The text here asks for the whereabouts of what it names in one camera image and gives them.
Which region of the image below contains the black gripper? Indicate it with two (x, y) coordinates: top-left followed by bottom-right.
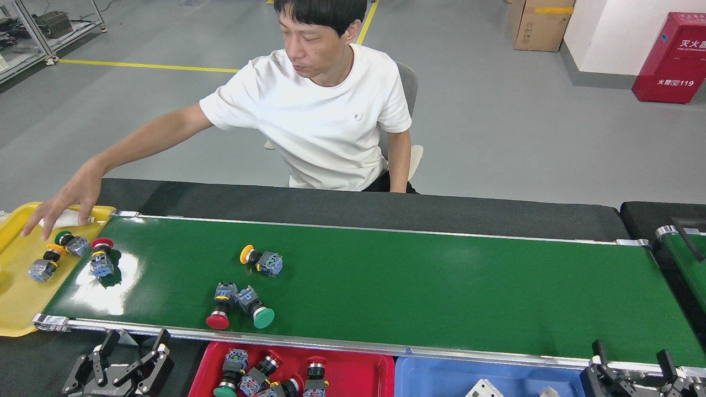
(62, 329), (174, 397)

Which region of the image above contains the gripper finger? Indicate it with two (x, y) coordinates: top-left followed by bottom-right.
(580, 339), (635, 397)
(657, 348), (706, 397)

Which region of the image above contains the green push button switch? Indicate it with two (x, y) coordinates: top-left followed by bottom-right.
(237, 285), (275, 330)
(54, 230), (90, 257)
(213, 348), (249, 397)

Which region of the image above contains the short green conveyor belt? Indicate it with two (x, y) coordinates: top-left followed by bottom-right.
(655, 225), (706, 315)

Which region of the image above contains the yellow plastic tray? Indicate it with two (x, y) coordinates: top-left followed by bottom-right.
(0, 202), (116, 337)

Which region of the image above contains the person's right hand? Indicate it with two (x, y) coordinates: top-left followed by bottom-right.
(21, 163), (105, 239)

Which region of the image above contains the white light bulb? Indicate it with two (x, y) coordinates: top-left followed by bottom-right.
(38, 210), (95, 228)

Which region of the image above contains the blue plastic bin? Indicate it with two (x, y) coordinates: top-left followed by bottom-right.
(394, 356), (593, 397)

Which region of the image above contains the red plastic bin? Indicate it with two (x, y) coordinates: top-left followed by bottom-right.
(188, 341), (396, 397)

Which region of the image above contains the person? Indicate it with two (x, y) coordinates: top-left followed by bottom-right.
(21, 0), (413, 240)

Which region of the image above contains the red fire extinguisher box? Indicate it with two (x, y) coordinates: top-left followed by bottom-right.
(632, 12), (706, 104)

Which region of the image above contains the silver metal rack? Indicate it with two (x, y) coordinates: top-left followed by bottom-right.
(0, 0), (107, 83)

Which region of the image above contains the grey office chair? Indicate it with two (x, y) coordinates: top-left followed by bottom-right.
(264, 61), (424, 188)

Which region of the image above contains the dark grey equipment box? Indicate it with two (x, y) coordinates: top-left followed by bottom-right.
(34, 11), (74, 39)

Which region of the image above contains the brown cardboard box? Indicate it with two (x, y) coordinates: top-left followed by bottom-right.
(507, 0), (576, 52)

